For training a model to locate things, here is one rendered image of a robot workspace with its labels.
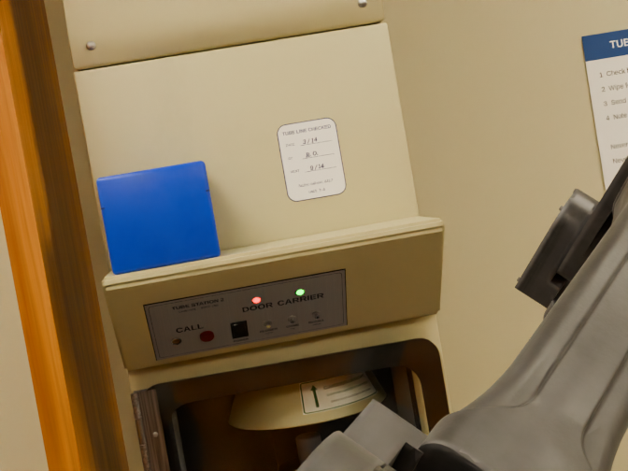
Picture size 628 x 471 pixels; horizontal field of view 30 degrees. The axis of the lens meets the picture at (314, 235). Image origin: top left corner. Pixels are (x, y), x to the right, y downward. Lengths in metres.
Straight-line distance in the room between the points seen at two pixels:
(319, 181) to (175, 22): 0.21
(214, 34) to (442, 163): 0.55
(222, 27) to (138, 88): 0.10
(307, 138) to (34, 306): 0.32
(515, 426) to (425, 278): 0.76
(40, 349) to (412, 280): 0.36
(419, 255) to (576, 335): 0.68
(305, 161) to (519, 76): 0.57
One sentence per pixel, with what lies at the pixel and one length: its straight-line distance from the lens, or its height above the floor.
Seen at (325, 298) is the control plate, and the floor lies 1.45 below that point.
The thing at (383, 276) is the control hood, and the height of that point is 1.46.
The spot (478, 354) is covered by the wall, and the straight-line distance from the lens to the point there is 1.68.
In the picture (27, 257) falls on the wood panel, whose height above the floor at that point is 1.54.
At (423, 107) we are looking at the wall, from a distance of 1.65.
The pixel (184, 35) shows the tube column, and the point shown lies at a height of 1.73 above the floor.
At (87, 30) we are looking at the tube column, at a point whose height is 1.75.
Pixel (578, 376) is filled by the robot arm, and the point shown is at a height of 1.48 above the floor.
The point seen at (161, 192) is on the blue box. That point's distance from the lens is 1.08.
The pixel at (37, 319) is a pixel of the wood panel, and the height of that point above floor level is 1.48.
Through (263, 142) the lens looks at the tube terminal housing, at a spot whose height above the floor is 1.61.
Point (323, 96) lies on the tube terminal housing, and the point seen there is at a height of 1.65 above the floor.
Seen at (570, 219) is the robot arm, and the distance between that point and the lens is 0.68.
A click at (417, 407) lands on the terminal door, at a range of 1.20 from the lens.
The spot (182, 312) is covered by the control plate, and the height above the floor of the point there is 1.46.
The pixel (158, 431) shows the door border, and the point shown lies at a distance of 1.20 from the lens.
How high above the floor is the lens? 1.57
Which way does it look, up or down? 3 degrees down
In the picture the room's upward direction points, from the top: 10 degrees counter-clockwise
